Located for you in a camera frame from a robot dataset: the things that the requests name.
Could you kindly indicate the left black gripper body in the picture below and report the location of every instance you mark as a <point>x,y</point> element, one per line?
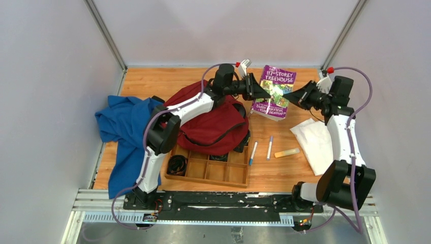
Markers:
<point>249,87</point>

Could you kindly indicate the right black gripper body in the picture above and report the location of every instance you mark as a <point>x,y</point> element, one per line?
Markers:
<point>319,99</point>

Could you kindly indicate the purple Treehouse book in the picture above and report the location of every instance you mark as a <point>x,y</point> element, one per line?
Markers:
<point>277,82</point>

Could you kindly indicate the red backpack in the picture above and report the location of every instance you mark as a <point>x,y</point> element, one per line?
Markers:
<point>217,132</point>

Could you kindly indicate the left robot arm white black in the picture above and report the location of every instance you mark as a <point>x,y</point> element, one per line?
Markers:
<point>160,135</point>

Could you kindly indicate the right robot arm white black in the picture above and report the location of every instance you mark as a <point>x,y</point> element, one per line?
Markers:
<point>347,181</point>

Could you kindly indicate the white paper towel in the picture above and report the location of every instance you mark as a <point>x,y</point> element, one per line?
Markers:
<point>315,141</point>

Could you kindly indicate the blue capped marker right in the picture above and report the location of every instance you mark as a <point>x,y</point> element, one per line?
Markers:
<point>268,155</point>

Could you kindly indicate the blue capped marker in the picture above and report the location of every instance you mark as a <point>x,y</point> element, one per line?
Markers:
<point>268,155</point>
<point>253,153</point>

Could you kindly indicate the blue capped marker left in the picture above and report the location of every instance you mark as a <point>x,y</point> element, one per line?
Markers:
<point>253,153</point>

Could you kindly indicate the wooden compartment tray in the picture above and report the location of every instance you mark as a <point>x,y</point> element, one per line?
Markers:
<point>193,166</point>

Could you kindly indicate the blue cloth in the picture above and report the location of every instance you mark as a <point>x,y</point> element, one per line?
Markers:
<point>124,121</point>

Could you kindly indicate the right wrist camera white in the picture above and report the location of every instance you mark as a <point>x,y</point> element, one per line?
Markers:
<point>324,84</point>

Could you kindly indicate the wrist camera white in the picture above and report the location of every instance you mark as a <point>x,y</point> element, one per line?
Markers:
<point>242,67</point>
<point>324,84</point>

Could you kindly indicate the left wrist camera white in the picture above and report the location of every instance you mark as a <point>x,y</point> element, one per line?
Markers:
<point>242,67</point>

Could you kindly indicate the coiled cable tray middle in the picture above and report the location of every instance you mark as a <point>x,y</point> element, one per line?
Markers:
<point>221,158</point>

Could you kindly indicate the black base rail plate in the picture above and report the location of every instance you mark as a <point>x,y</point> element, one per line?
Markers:
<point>228,207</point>

